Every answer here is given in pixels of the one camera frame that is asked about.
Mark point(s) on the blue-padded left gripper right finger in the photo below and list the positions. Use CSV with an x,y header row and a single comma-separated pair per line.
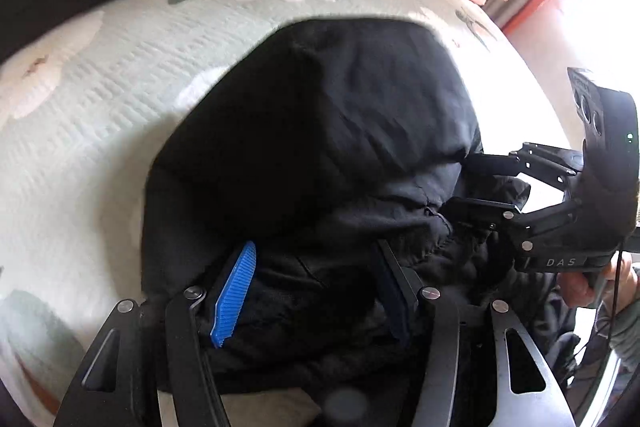
x,y
426,323

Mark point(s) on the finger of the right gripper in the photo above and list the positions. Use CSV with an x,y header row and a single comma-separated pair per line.
x,y
480,214
554,166

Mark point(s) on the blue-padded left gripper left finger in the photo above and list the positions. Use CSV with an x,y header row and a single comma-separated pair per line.
x,y
200,319

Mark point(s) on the floral green bedspread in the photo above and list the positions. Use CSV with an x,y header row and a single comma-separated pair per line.
x,y
85,109

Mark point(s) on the window with orange frame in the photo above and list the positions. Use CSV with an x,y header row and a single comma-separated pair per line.
x,y
601,35

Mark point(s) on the black windbreaker jacket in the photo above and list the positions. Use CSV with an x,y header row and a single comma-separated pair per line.
x,y
330,139

